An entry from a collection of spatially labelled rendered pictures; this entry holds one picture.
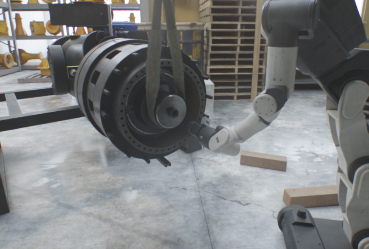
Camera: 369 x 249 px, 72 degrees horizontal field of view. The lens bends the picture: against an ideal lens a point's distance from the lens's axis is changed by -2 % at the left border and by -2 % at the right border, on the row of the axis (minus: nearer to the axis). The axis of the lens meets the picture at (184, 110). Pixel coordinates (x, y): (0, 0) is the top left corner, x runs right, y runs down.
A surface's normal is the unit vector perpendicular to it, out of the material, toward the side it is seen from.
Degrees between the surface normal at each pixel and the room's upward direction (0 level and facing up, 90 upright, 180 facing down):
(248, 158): 90
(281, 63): 92
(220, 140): 67
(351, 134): 111
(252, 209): 0
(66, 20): 90
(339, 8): 99
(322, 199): 90
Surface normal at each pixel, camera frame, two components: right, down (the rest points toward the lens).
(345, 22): -0.36, 0.41
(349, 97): -0.19, 0.28
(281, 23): -0.56, 0.28
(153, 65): 0.07, 0.34
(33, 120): 0.59, 0.23
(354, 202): -0.22, 0.65
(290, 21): -0.52, 0.57
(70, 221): 0.00, -0.96
